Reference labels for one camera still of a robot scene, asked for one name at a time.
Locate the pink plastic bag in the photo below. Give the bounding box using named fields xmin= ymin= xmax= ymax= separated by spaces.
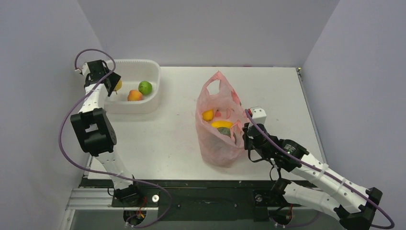
xmin=195 ymin=71 xmax=248 ymax=167

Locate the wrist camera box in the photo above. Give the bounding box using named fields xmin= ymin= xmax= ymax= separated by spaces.
xmin=79 ymin=62 xmax=90 ymax=77
xmin=249 ymin=106 xmax=267 ymax=125

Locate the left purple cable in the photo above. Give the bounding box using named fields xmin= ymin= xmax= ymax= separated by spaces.
xmin=58 ymin=48 xmax=173 ymax=229

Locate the white plastic basin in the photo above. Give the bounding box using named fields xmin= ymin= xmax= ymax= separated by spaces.
xmin=104 ymin=59 xmax=161 ymax=114

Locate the fake yellow pear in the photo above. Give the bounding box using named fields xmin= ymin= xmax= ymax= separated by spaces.
xmin=113 ymin=80 xmax=123 ymax=94

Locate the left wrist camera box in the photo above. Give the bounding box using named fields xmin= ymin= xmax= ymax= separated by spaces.
xmin=79 ymin=62 xmax=90 ymax=77

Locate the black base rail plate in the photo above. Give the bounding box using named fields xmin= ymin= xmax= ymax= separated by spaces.
xmin=80 ymin=178 xmax=290 ymax=225

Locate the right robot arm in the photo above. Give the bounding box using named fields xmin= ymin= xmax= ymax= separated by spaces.
xmin=243 ymin=123 xmax=382 ymax=230

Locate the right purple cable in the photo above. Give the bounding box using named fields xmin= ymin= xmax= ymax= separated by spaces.
xmin=244 ymin=109 xmax=395 ymax=229

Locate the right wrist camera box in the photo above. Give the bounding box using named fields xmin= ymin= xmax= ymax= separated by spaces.
xmin=249 ymin=106 xmax=267 ymax=125

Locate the fake green lime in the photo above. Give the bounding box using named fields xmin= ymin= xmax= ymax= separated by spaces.
xmin=138 ymin=81 xmax=153 ymax=96

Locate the fake orange peach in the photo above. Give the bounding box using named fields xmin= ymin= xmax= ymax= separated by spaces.
xmin=127 ymin=90 xmax=144 ymax=102

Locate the purple cable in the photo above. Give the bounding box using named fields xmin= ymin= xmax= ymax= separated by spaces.
xmin=58 ymin=48 xmax=173 ymax=229
xmin=244 ymin=109 xmax=395 ymax=229

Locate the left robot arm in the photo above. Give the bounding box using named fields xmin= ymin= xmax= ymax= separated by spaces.
xmin=70 ymin=60 xmax=143 ymax=206

